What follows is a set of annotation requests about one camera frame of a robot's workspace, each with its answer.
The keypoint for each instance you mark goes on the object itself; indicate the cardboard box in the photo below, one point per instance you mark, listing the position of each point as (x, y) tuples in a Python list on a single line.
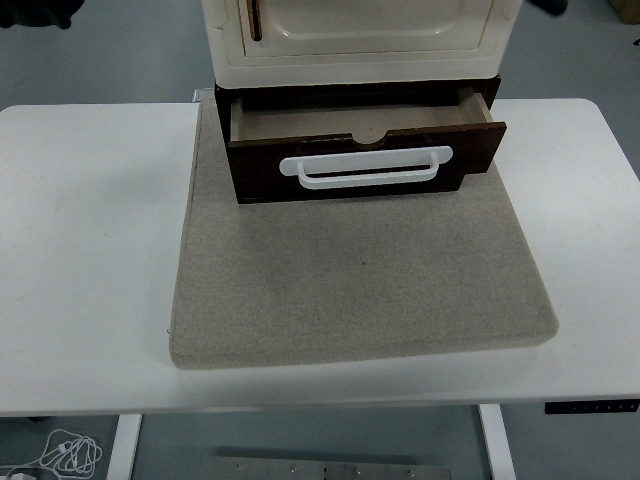
[(627, 10)]

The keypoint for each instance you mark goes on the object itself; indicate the white table leg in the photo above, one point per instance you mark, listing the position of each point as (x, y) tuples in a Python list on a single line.
[(122, 450), (497, 445)]

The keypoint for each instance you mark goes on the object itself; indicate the black table control panel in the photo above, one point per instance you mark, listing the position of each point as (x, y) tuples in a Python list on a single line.
[(590, 407)]

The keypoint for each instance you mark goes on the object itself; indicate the white power adapter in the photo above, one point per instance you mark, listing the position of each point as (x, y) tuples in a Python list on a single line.
[(17, 474)]

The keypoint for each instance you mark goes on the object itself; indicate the dark wooden drawer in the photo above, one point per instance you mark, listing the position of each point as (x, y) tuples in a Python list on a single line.
[(260, 175)]

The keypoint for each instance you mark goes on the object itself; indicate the cream plastic cabinet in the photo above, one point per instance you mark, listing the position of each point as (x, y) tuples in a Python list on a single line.
[(350, 65)]

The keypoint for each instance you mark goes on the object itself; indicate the beige fabric mat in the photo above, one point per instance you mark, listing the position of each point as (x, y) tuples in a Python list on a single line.
[(360, 280)]

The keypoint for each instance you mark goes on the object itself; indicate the dark rounded object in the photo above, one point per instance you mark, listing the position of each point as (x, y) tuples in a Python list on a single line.
[(550, 6)]

